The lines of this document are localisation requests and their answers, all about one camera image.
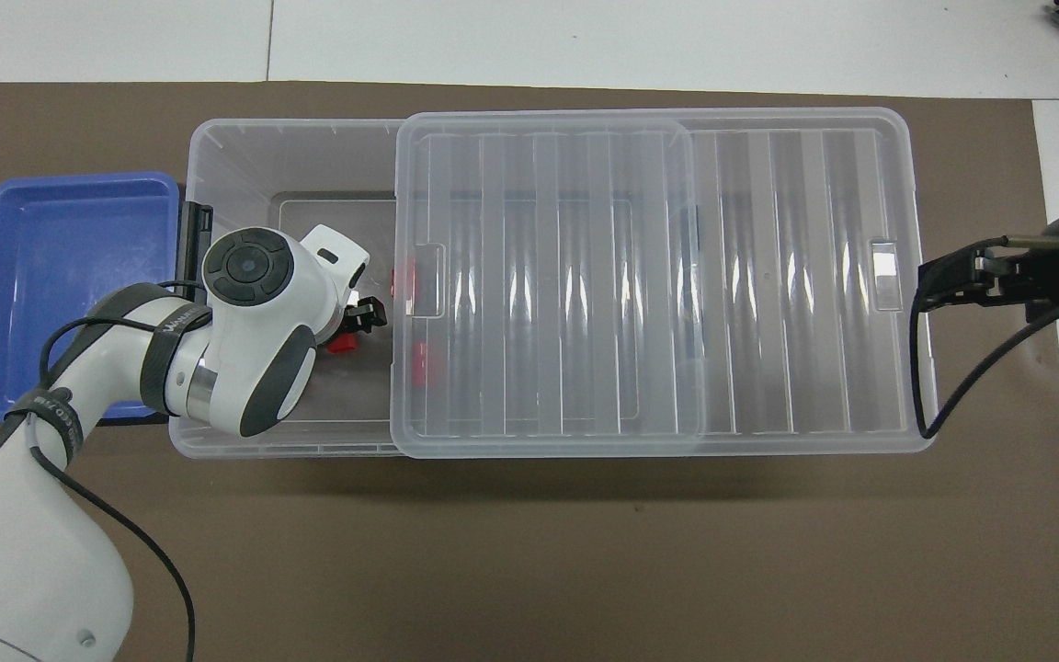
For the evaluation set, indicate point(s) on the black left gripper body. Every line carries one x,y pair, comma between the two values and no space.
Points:
352,311

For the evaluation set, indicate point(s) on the red block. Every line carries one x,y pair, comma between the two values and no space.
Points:
342,346
419,364
404,276

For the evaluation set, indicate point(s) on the clear ribbed box lid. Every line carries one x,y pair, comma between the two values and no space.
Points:
814,276

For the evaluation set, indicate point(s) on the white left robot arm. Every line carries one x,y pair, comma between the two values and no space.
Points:
244,368

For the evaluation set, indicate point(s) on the black box latch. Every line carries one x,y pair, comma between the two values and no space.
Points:
194,225

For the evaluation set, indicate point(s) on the clear plastic storage box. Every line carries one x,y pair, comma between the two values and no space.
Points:
244,156

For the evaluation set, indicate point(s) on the blue plastic tray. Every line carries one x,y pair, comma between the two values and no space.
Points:
51,257

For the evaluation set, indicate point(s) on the brown table mat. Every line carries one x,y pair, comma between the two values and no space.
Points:
493,570

